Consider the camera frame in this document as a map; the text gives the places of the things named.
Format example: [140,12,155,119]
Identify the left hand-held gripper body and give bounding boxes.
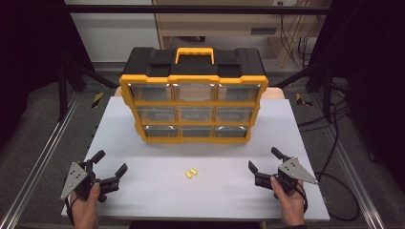
[60,160,120,203]

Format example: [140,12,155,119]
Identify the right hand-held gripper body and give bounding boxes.
[255,156,319,200]

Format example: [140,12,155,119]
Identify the clear plastic drawer bin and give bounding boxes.
[217,84,261,103]

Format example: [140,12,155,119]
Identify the yellow black organizer case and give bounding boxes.
[118,47,269,145]

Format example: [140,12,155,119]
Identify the person's left hand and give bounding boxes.
[70,182,101,229]

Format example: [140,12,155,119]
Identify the person's right hand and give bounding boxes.
[269,176,307,228]

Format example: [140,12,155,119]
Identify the yellow black striped marker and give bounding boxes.
[295,93,313,108]
[91,92,105,110]

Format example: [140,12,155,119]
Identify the grid of clear drawers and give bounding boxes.
[128,83,256,138]

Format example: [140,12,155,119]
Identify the black metal stand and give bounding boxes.
[272,60,336,124]
[56,58,119,122]

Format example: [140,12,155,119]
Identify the person's dark lap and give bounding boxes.
[128,219,266,229]

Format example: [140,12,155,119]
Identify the black curtain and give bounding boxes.
[308,0,405,187]
[0,0,96,149]

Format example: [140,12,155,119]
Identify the white cabinet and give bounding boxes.
[63,0,160,63]

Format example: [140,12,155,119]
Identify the light wooden desk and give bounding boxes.
[152,0,332,69]

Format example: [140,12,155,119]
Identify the left hand-held gripper cable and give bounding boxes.
[64,194,80,225]

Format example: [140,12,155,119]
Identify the hand-held gripper cable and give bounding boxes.
[298,171,361,222]
[64,194,80,225]

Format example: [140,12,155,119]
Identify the aluminium floor rail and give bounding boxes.
[309,94,387,229]
[0,91,81,229]

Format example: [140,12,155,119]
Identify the right hand-held gripper cable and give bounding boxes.
[298,171,361,222]

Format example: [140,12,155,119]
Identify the hanging black desk cables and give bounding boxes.
[279,13,320,70]

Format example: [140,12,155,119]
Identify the black horizontal frame bar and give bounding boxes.
[63,4,332,15]

